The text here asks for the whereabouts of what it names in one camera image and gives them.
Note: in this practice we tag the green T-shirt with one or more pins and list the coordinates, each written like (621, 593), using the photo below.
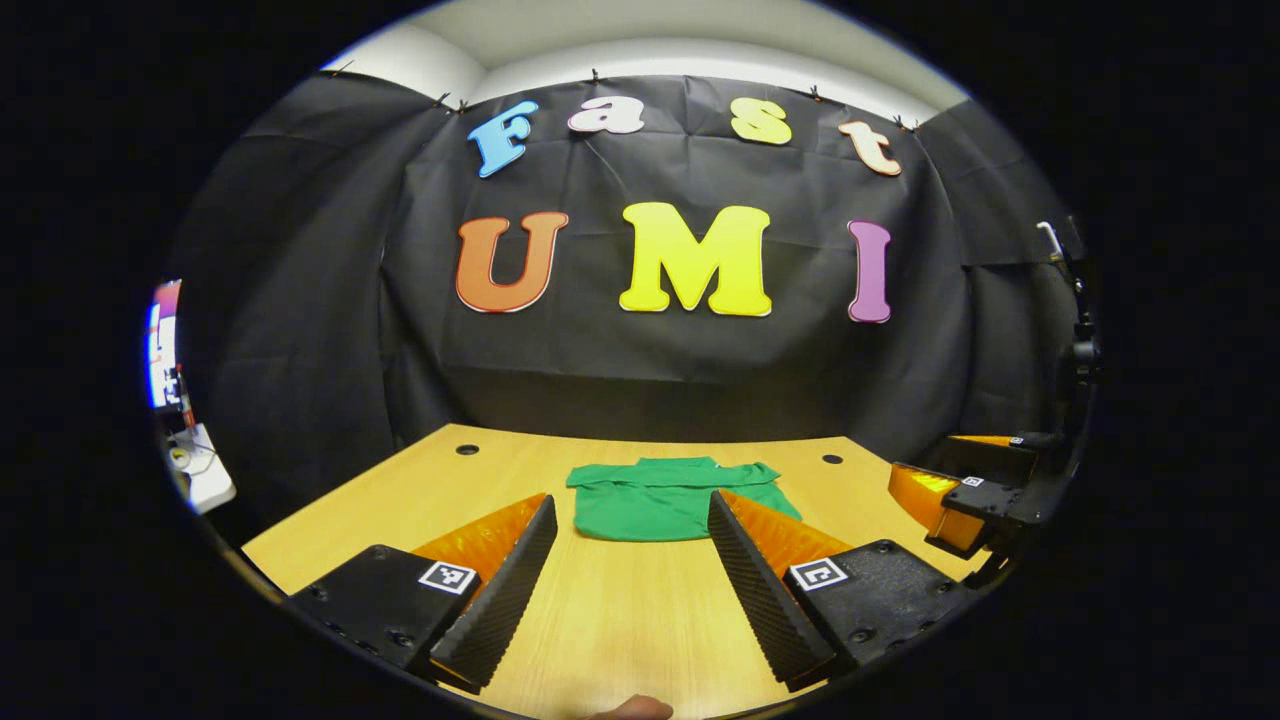
(660, 505)

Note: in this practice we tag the black backdrop cloth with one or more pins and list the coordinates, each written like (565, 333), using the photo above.
(650, 370)

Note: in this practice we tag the white side table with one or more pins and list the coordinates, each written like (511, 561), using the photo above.
(205, 480)

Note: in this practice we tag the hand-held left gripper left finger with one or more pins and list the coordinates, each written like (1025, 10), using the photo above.
(500, 610)

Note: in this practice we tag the computer monitor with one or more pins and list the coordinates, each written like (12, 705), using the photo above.
(163, 345)

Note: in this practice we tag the red bottle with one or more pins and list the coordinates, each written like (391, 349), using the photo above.
(185, 395)

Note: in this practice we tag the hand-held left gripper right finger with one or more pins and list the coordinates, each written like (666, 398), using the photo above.
(755, 600)

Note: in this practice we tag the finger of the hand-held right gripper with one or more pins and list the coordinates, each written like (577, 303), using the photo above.
(1000, 458)
(985, 500)

